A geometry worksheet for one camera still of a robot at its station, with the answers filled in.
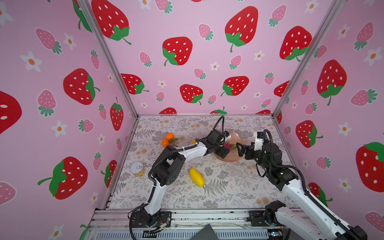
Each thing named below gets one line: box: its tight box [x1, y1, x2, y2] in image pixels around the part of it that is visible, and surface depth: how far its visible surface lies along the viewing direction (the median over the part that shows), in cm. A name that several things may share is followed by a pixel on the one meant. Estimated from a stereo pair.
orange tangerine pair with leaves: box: [162, 133, 179, 149], surface depth 103 cm
